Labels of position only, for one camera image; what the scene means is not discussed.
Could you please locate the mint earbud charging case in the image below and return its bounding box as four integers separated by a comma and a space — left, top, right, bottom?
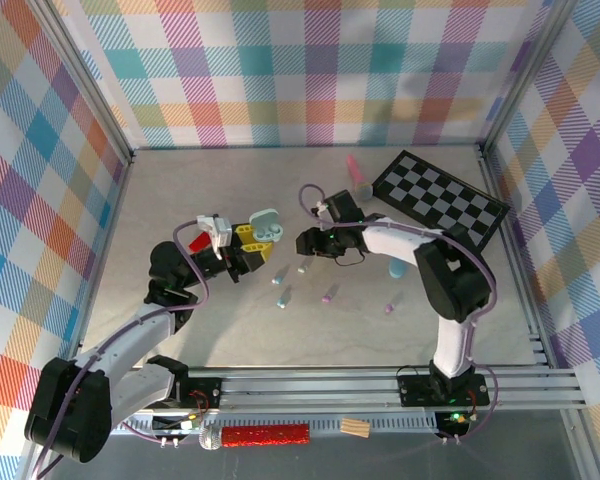
248, 208, 285, 246

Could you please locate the pink toy microphone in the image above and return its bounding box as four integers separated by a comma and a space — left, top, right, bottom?
346, 153, 375, 202

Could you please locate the black grey checkerboard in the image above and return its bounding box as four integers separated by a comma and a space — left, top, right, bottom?
371, 149, 512, 253

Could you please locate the red glitter microphone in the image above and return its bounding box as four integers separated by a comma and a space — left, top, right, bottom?
198, 422, 312, 452

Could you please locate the small wooden block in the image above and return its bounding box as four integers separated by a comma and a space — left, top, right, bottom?
340, 417, 372, 440

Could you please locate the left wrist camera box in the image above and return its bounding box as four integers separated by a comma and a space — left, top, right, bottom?
196, 213, 232, 261

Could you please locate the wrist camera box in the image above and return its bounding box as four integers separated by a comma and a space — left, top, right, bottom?
196, 213, 232, 261
317, 189, 365, 226

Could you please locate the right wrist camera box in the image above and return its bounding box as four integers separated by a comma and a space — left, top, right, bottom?
317, 189, 365, 226

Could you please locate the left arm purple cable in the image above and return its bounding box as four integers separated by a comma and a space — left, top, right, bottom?
29, 219, 216, 480

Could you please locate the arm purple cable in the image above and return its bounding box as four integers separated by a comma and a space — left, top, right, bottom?
29, 219, 216, 480
298, 183, 504, 444

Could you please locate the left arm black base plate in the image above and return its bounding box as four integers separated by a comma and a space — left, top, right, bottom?
129, 377, 223, 412

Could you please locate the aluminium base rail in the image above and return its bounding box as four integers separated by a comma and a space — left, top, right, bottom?
109, 367, 589, 416

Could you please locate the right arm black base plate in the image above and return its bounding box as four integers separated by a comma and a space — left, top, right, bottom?
397, 372, 491, 408

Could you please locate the slotted grey cable duct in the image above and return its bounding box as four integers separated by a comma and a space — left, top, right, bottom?
109, 417, 439, 436

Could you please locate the aluminium corner post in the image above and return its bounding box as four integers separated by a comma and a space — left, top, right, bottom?
477, 0, 584, 161
27, 0, 136, 166

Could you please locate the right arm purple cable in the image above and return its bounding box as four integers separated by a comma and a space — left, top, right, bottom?
298, 183, 504, 444

